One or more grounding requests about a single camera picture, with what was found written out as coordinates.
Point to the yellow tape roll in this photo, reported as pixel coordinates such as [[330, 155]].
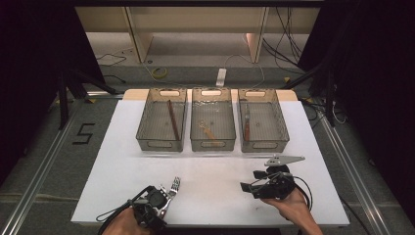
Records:
[[154, 73]]

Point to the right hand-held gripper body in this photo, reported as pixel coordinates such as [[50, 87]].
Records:
[[277, 187]]

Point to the white power strip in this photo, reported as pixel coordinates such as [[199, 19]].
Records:
[[221, 77]]

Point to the person's right hand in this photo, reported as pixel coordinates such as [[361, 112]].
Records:
[[292, 205]]

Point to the black metal stand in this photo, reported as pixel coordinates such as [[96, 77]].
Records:
[[330, 98], [62, 101]]

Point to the black curtain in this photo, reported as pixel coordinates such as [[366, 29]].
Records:
[[29, 65], [375, 81]]

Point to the person's left hand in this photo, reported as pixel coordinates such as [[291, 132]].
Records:
[[125, 223]]

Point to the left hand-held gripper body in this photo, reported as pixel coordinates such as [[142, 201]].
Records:
[[150, 204]]

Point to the brown wooden chopstick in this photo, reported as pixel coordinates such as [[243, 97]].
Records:
[[173, 119]]

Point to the aluminium floor rail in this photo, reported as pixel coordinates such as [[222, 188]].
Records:
[[355, 176], [36, 176]]

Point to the beige shelf unit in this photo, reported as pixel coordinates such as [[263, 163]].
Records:
[[195, 19]]

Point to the grey transparent plastic bin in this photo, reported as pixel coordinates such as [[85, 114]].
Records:
[[270, 145], [212, 145], [153, 145]]

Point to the amber plastic spoon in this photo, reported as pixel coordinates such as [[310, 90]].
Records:
[[208, 133]]

